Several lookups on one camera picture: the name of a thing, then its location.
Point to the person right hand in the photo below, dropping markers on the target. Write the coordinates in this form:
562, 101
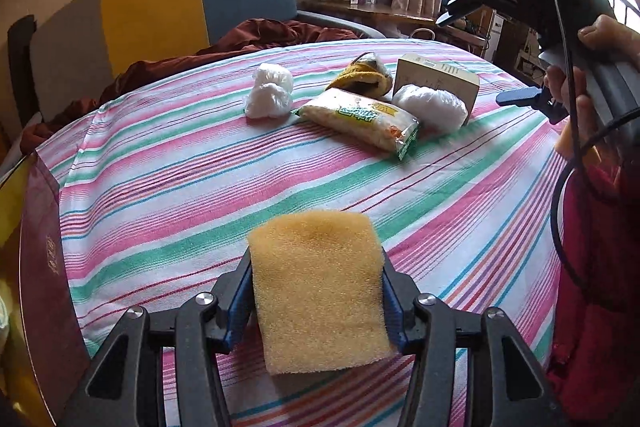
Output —
603, 34

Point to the striped bed sheet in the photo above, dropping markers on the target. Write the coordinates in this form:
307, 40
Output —
159, 188

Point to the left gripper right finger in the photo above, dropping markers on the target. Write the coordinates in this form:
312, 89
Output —
404, 329

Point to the large white plastic bag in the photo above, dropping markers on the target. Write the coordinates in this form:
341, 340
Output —
437, 110

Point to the grey yellow blue chair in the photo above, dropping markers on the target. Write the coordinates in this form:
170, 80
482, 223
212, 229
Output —
86, 44

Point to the yellow knit glove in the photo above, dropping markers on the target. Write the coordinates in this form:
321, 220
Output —
366, 76

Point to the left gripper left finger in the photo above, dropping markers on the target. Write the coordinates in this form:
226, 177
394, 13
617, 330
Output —
235, 304

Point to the beige cardboard box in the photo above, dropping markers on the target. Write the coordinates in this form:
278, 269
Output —
417, 70

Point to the maroon blanket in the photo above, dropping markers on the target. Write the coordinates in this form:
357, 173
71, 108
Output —
253, 35

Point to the gold metal tin box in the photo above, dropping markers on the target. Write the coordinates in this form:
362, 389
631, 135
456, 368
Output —
43, 355

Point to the black rolled mat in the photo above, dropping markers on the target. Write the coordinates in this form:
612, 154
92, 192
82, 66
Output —
20, 36

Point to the small white plastic bag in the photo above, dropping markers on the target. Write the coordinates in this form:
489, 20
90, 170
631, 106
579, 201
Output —
271, 95

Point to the wooden side shelf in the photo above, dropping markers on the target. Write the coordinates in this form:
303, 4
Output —
378, 13

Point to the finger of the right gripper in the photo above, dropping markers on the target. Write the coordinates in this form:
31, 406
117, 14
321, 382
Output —
455, 10
518, 97

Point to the yellow snack packet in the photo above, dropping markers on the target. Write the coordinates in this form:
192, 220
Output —
373, 122

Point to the red garment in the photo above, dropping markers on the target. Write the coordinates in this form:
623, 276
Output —
594, 362

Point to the orange sponge at edge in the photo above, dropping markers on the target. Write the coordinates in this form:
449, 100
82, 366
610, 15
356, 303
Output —
564, 147

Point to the yellow sponge block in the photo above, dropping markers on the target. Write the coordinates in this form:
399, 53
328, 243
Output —
317, 278

